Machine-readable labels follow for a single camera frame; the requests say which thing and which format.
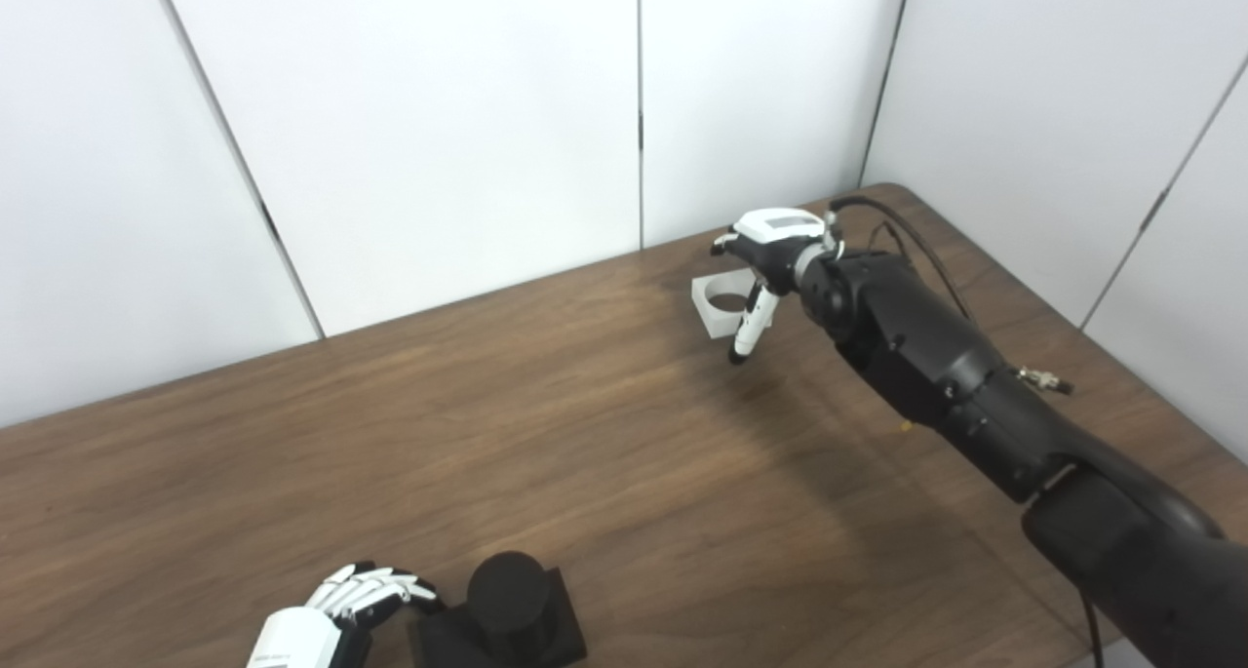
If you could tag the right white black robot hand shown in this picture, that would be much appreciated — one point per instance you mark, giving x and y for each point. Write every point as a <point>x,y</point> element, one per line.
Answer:
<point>775,234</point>

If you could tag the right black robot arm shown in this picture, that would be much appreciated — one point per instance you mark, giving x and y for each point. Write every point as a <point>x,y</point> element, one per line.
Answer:
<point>936,356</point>

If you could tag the white square piece with hole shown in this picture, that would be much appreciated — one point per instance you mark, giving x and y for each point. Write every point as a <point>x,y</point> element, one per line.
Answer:
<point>707,307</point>

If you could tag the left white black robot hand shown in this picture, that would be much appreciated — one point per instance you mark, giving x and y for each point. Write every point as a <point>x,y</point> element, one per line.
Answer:
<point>302,639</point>

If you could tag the black peg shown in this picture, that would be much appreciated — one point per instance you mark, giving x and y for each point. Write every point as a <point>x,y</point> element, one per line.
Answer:
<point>507,590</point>

